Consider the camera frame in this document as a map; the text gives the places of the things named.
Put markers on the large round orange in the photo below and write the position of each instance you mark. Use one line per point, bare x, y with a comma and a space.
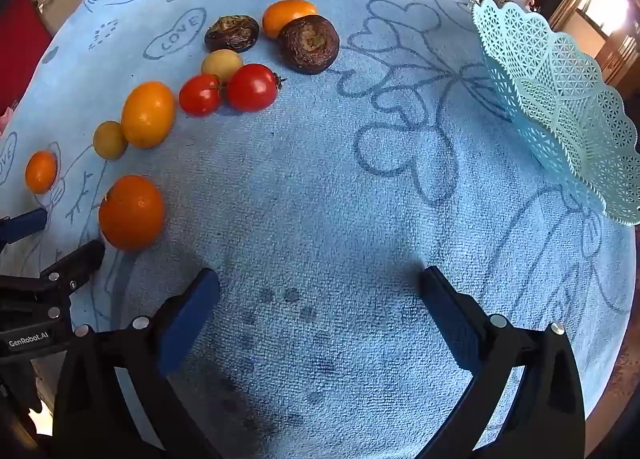
131, 213

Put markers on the pink cloth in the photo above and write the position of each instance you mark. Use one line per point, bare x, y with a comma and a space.
4, 118

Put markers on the small red tomato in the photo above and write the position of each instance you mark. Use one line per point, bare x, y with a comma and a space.
199, 95

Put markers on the blue printed towel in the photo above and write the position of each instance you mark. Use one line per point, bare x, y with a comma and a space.
325, 189

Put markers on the small yellow fruit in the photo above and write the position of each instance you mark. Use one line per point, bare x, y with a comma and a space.
222, 64
110, 140

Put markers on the flat dark brown fruit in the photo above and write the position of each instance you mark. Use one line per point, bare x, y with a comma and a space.
232, 32

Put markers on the large dark brown fruit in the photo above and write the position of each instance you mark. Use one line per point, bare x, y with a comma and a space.
308, 45

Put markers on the large red tomato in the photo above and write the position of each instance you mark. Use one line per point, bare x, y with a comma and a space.
252, 87

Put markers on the red furniture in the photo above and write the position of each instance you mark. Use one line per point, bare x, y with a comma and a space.
17, 49

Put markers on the oval orange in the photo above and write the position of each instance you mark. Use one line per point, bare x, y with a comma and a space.
148, 114

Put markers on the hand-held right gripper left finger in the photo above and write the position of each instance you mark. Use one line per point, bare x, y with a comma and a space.
190, 321

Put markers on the light blue plastic basket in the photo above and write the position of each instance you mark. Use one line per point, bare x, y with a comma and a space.
550, 89

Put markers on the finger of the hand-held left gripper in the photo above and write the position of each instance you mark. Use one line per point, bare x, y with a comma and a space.
75, 263
22, 227

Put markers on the small orange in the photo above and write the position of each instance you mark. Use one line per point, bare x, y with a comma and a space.
41, 171

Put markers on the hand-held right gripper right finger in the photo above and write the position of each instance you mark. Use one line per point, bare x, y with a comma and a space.
450, 321

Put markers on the medium orange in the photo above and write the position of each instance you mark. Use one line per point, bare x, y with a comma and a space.
285, 14

